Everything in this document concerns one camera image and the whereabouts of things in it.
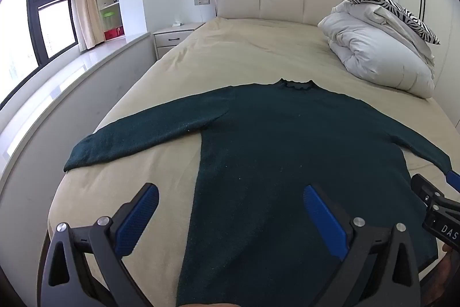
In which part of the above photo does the bed with beige sheet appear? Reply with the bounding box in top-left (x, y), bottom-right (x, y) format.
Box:
top-left (47, 16), bottom-right (454, 307)

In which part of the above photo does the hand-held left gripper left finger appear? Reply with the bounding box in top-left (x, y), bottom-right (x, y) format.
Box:
top-left (37, 182), bottom-right (160, 307)

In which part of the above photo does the zebra print pillow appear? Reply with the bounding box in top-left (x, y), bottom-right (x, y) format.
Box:
top-left (336, 0), bottom-right (441, 45)

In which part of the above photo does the person's right hand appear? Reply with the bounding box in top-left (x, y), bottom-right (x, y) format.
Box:
top-left (421, 243), bottom-right (460, 298)

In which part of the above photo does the red box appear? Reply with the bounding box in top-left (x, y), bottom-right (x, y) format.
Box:
top-left (104, 26), bottom-right (124, 41)

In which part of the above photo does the white folded duvet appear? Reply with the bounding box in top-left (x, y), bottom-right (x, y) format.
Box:
top-left (318, 0), bottom-right (436, 99)

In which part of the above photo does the black framed window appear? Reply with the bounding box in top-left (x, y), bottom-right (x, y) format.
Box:
top-left (0, 0), bottom-right (80, 111)

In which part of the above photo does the dark green sweater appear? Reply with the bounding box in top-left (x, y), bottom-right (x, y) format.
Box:
top-left (63, 78), bottom-right (452, 307)

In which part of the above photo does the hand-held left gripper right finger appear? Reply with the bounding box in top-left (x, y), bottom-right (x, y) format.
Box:
top-left (303, 184), bottom-right (422, 307)

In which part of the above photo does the white window bench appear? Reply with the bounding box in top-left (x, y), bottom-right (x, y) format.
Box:
top-left (0, 32), bottom-right (156, 185)

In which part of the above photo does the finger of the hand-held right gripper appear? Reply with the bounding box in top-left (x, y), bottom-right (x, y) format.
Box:
top-left (411, 173), bottom-right (443, 209)
top-left (445, 169), bottom-right (460, 192)

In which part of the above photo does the white nightstand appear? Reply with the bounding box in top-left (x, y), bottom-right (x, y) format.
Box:
top-left (153, 22), bottom-right (205, 60)

